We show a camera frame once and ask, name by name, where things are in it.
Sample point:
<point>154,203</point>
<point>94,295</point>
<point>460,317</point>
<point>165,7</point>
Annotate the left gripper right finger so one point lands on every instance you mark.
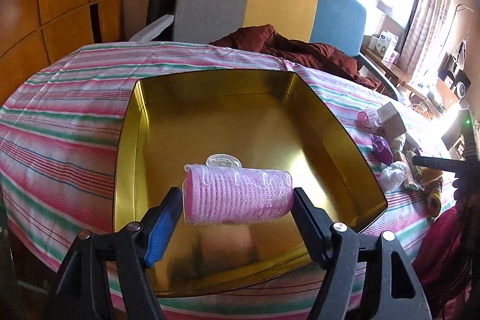
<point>367,277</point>

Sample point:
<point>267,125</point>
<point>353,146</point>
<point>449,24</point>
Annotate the wooden wardrobe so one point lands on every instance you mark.
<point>37,33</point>

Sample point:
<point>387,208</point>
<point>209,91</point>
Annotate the purple plastic toy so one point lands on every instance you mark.
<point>381,149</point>

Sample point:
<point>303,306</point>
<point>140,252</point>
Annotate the tricolour fabric headboard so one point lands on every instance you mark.
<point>339,23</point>

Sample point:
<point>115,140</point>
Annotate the white product box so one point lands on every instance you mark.
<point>384,46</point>

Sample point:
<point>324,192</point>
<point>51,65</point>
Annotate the dark red blanket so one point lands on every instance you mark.
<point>265,39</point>

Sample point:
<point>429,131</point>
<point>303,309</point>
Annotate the small black speaker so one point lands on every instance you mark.
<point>456,81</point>

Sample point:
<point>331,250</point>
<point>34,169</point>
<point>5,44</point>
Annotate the clear plastic clip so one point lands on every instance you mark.
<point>224,160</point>

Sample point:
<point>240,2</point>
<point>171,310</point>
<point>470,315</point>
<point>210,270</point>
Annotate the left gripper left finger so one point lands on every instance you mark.
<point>82,288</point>

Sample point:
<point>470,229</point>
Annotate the striped bed cover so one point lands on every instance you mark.
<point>59,136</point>

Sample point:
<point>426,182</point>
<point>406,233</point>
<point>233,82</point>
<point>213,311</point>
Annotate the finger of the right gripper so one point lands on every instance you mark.
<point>441,164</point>

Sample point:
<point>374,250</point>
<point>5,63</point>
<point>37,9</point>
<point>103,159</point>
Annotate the wooden desk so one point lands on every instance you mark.
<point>424,102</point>

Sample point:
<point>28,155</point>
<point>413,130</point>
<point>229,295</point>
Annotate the white plastic bag ball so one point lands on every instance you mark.
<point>393,176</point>

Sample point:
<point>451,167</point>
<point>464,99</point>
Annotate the grey bed rail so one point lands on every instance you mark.
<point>153,30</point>

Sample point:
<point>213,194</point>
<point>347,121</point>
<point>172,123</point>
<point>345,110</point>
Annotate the cardboard piece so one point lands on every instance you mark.
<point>391,121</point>

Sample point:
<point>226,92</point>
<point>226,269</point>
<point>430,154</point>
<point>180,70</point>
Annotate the pink hair roller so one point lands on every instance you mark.
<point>219,195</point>

